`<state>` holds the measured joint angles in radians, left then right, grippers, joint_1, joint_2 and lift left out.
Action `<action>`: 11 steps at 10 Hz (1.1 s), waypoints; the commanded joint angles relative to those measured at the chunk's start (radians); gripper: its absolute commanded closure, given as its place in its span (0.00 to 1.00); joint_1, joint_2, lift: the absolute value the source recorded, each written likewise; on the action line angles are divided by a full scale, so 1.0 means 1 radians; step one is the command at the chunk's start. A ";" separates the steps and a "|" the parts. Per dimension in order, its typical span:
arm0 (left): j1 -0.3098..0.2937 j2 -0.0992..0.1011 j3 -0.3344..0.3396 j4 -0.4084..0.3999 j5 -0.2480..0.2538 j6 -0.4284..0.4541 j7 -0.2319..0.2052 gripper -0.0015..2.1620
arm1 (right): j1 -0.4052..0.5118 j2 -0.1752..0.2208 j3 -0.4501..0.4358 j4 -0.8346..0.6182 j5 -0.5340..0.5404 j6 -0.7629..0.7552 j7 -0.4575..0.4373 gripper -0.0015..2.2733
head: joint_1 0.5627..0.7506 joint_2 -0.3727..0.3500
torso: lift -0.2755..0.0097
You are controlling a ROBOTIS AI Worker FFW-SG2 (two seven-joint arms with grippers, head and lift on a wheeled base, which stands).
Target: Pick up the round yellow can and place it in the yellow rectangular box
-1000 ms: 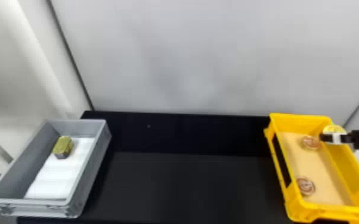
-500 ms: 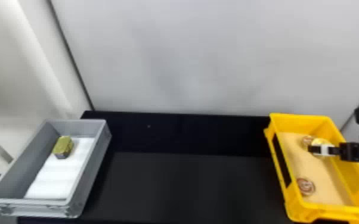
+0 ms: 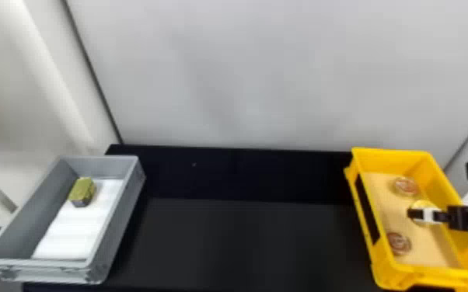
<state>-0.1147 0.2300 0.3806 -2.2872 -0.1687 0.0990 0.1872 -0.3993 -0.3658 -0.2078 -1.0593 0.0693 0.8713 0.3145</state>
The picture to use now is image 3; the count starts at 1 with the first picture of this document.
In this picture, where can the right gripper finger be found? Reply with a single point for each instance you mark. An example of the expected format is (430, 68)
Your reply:
(430, 215)

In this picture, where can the beige liner pad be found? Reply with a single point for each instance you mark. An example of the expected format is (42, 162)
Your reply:
(383, 204)

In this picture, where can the yellow crate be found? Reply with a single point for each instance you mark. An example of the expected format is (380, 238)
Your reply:
(385, 275)

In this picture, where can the white foam pad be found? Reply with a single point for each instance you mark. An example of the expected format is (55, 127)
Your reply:
(79, 228)

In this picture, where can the grey crate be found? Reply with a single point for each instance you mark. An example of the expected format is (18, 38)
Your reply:
(22, 228)

